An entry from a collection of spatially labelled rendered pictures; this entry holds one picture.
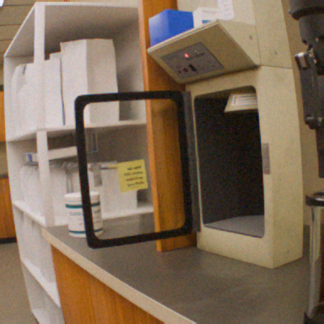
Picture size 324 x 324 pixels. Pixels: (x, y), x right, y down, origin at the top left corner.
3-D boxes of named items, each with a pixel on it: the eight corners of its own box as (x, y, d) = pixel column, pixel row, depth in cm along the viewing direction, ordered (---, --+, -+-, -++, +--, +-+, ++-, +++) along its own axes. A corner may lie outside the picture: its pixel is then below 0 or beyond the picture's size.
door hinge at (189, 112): (196, 230, 119) (186, 92, 117) (201, 232, 117) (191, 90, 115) (191, 231, 118) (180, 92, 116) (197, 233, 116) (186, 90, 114)
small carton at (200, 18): (213, 35, 98) (211, 13, 98) (221, 29, 93) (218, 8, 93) (195, 34, 97) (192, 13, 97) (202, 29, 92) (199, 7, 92)
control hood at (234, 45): (184, 83, 117) (181, 51, 116) (261, 65, 89) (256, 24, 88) (148, 83, 111) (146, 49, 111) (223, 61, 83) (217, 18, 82)
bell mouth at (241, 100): (258, 112, 118) (256, 94, 118) (301, 108, 103) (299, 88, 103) (210, 113, 110) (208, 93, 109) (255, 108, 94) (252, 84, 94)
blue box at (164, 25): (181, 49, 115) (178, 21, 114) (201, 42, 106) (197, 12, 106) (150, 48, 110) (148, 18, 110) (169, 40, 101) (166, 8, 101)
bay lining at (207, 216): (264, 209, 128) (256, 97, 126) (324, 217, 106) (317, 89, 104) (202, 224, 116) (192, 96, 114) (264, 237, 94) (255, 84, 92)
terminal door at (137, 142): (193, 234, 117) (182, 89, 115) (88, 250, 105) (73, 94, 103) (192, 233, 118) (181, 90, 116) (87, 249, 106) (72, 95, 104)
